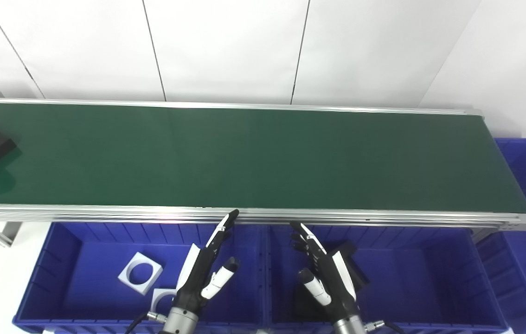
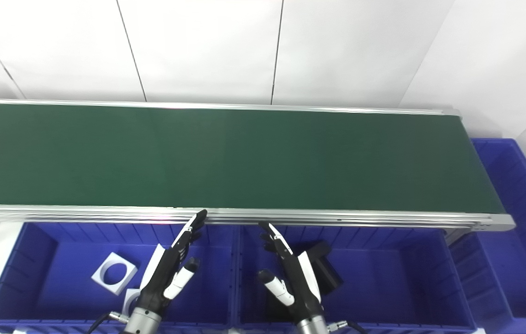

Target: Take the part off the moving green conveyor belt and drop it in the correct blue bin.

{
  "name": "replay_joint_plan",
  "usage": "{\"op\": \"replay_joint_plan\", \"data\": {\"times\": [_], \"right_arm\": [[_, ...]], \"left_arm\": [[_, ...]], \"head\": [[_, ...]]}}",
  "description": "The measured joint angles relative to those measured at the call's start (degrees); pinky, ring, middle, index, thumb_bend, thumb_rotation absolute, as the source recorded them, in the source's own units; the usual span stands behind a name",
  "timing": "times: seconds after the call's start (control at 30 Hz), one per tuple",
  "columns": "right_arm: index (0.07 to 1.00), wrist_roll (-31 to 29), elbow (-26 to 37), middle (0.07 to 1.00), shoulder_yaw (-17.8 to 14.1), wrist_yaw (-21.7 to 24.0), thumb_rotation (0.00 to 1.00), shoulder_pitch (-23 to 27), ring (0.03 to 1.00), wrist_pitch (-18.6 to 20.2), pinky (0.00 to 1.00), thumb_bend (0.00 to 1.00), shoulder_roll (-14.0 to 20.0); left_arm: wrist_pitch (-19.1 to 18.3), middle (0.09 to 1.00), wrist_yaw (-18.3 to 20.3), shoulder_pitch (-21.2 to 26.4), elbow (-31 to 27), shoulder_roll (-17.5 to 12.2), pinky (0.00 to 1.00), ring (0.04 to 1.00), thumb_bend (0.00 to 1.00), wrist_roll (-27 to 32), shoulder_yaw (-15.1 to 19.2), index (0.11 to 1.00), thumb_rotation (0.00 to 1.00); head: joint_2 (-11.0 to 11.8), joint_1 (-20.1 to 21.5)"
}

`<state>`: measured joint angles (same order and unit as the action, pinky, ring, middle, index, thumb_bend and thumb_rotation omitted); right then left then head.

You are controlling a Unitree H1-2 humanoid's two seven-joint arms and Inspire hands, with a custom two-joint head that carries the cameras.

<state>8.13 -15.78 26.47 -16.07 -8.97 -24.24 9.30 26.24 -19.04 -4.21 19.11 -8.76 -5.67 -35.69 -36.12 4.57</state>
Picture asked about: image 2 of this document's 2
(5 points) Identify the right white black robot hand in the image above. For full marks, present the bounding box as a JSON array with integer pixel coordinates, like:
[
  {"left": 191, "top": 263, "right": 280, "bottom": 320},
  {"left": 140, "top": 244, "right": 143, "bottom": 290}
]
[{"left": 257, "top": 222, "right": 323, "bottom": 322}]

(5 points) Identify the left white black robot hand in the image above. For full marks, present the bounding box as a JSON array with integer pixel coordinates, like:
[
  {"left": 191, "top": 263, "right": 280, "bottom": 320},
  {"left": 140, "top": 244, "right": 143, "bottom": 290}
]
[{"left": 137, "top": 210, "right": 208, "bottom": 312}]

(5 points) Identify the black cylinder block part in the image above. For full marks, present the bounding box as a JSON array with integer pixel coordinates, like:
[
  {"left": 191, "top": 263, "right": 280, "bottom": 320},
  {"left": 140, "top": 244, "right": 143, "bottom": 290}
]
[{"left": 307, "top": 241, "right": 343, "bottom": 294}]

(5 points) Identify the green conveyor belt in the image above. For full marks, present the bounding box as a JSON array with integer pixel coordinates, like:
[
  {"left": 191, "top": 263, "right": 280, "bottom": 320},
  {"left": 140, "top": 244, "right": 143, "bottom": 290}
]
[
  {"left": 0, "top": 103, "right": 506, "bottom": 215},
  {"left": 0, "top": 98, "right": 517, "bottom": 232}
]

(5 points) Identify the blue plastic bin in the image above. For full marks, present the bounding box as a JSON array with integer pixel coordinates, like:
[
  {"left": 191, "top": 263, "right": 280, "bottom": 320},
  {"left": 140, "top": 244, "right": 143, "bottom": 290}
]
[
  {"left": 0, "top": 222, "right": 241, "bottom": 334},
  {"left": 449, "top": 138, "right": 526, "bottom": 334},
  {"left": 235, "top": 225, "right": 477, "bottom": 334}
]

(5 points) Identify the aluminium conveyor leg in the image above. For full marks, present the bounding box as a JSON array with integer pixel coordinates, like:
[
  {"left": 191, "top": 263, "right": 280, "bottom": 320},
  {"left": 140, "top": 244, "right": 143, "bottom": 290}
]
[{"left": 444, "top": 227, "right": 471, "bottom": 246}]

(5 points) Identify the white square ring part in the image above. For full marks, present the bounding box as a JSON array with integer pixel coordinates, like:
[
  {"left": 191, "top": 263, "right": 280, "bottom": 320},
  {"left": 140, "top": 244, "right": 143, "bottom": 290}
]
[
  {"left": 91, "top": 252, "right": 139, "bottom": 296},
  {"left": 122, "top": 289, "right": 142, "bottom": 317}
]

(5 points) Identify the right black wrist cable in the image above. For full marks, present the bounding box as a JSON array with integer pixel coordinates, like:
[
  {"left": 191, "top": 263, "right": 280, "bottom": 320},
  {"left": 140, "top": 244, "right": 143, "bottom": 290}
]
[{"left": 327, "top": 320, "right": 366, "bottom": 334}]

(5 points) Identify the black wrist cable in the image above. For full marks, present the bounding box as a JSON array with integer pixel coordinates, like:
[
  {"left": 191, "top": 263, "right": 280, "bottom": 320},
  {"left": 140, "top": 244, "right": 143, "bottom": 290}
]
[
  {"left": 327, "top": 320, "right": 366, "bottom": 334},
  {"left": 88, "top": 311, "right": 130, "bottom": 334}
]

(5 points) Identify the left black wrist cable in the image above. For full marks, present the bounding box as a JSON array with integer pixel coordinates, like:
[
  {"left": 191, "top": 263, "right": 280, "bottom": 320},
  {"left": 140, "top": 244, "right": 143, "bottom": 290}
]
[{"left": 88, "top": 311, "right": 130, "bottom": 334}]

